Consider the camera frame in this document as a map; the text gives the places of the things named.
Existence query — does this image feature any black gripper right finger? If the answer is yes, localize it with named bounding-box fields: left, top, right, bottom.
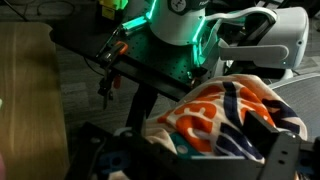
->
left=244, top=110, right=281, bottom=164

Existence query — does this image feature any cream shirt with orange print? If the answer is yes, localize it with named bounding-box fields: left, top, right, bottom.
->
left=143, top=73, right=309, bottom=165

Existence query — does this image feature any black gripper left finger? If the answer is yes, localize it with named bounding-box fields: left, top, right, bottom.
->
left=131, top=109, right=148, bottom=137

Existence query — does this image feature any orange and black clamp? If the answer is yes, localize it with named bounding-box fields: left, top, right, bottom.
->
left=97, top=40, right=130, bottom=108

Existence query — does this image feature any grey mesh office chair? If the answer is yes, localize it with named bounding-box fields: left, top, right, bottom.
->
left=268, top=72, right=320, bottom=142

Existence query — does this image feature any green and yellow object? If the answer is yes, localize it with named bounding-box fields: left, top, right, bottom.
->
left=98, top=0, right=130, bottom=21

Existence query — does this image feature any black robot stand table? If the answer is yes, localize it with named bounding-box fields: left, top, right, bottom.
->
left=49, top=18, right=209, bottom=134

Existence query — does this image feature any white VR headset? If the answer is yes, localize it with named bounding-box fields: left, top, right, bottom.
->
left=199, top=6, right=310, bottom=71

